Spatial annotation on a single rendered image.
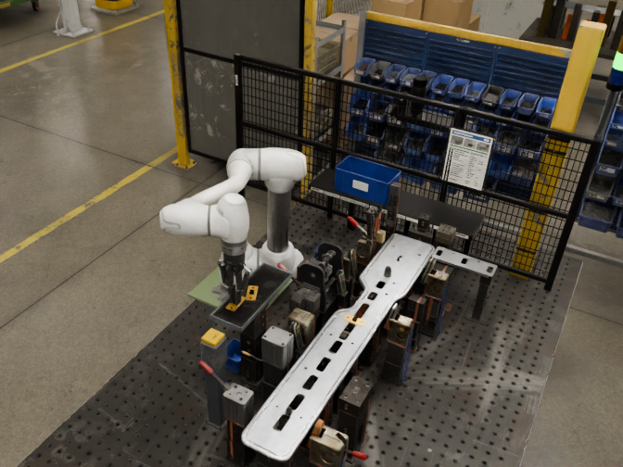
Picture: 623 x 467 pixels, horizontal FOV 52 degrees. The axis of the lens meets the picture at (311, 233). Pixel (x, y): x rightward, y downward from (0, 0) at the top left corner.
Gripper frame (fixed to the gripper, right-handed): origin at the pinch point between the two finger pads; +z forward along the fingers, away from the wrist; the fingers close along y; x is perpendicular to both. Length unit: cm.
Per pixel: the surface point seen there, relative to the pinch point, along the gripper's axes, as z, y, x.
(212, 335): 8.4, -0.6, -14.4
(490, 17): 81, -53, 722
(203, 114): 69, -184, 247
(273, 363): 23.7, 17.9, -2.8
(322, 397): 24.0, 40.2, -8.3
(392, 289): 23, 42, 59
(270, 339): 13.2, 15.7, -2.0
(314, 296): 16.1, 18.2, 30.4
